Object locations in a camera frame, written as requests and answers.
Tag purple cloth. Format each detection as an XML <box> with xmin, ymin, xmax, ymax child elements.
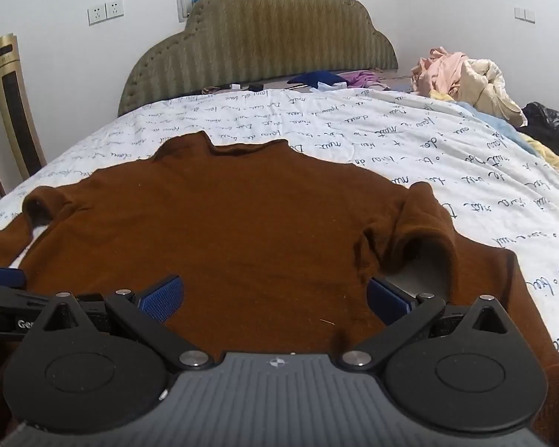
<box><xmin>340</xmin><ymin>71</ymin><xmax>378</xmax><ymax>88</ymax></box>

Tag dark blue cloth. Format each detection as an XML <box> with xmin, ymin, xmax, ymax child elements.
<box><xmin>286</xmin><ymin>71</ymin><xmax>345</xmax><ymax>87</ymax></box>

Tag gold tower fan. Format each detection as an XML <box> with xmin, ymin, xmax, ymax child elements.
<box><xmin>0</xmin><ymin>34</ymin><xmax>47</xmax><ymax>180</ymax></box>

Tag dark patterned cloth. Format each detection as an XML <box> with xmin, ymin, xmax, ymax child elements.
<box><xmin>522</xmin><ymin>101</ymin><xmax>559</xmax><ymax>164</ymax></box>

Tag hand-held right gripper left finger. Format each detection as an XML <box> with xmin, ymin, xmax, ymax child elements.
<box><xmin>32</xmin><ymin>276</ymin><xmax>214</xmax><ymax>370</ymax></box>

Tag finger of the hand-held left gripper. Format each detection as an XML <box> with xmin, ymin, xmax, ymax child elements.
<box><xmin>0</xmin><ymin>265</ymin><xmax>27</xmax><ymax>290</ymax></box>

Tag olive padded headboard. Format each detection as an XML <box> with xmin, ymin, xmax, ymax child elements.
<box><xmin>117</xmin><ymin>0</ymin><xmax>399</xmax><ymax>117</ymax></box>

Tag brown sweater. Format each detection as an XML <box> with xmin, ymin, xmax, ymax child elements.
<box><xmin>0</xmin><ymin>130</ymin><xmax>559</xmax><ymax>447</ymax></box>

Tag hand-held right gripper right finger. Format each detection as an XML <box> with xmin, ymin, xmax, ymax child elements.
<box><xmin>340</xmin><ymin>277</ymin><xmax>519</xmax><ymax>370</ymax></box>

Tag cream quilt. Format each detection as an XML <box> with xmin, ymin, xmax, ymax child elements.
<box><xmin>452</xmin><ymin>58</ymin><xmax>527</xmax><ymax>126</ymax></box>

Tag white script-printed bed sheet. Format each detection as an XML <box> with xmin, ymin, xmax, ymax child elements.
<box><xmin>0</xmin><ymin>86</ymin><xmax>559</xmax><ymax>364</ymax></box>

